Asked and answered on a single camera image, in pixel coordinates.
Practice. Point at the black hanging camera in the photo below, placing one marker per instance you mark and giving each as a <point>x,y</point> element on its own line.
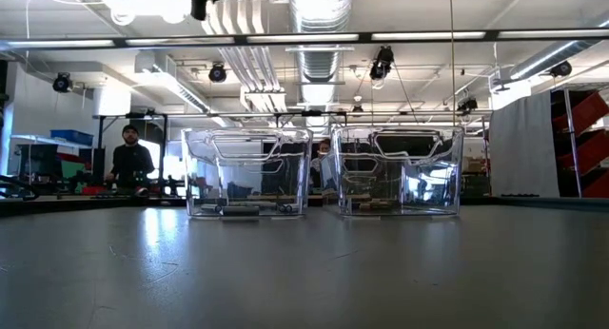
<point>218,73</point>
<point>63,83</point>
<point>382,65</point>
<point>467,104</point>
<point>561,69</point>

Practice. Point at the white ceiling pipe bundle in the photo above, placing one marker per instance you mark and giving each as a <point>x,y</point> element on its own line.
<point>247,58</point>

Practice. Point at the red storage bin rack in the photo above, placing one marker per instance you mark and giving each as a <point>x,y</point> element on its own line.
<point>590,143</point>

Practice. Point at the clear plastic bin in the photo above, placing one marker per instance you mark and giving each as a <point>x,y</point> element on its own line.
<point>190,177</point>
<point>457,177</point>

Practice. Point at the white round duct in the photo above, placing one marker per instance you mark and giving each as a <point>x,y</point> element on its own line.
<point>143,5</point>

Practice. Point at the black aluminium rig frame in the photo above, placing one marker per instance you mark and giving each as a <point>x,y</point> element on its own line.
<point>492,34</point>

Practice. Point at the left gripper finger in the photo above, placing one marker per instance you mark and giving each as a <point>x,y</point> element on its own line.
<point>199,3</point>

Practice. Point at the silver ribbed duct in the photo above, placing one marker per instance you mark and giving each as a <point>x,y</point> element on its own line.
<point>319,67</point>

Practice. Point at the red low box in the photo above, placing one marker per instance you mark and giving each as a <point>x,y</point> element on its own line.
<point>90,191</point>

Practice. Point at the black background rig frame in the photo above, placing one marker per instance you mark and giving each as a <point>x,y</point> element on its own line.
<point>311,113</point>

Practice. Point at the black copper-top battery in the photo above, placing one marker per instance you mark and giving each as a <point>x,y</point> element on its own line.
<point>367,206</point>

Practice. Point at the person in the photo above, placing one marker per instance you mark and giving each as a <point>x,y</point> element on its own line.
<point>131,160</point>
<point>324,150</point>

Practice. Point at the blue storage crate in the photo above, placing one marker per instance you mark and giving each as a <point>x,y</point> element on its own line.
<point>71,137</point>

